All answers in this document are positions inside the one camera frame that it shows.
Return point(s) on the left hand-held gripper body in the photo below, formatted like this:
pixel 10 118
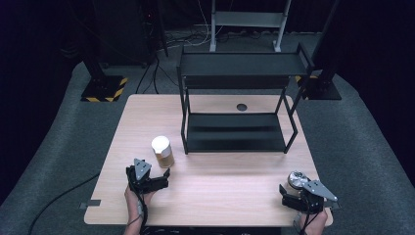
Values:
pixel 142 178

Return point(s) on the grey table bracket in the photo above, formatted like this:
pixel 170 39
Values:
pixel 89 204

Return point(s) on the black two-tier metal rack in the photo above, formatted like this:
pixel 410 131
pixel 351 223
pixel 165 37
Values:
pixel 238 130

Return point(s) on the grey metal frame stand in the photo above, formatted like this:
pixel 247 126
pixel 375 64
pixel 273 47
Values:
pixel 248 19

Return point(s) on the person's left hand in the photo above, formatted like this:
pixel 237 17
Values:
pixel 137 202

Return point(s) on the person's right hand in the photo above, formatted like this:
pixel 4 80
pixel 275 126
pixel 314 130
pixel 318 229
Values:
pixel 314 223

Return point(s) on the black stand with striped base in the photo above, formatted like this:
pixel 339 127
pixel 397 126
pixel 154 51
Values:
pixel 321 83
pixel 102 84

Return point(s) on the silver-lidded glass jar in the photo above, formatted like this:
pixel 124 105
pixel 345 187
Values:
pixel 297 180

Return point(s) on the white-lidded jar of brown powder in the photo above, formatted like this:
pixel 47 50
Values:
pixel 162 151

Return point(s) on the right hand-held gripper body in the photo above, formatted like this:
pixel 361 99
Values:
pixel 310 196

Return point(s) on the black equipment cabinet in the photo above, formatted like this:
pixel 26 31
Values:
pixel 124 29

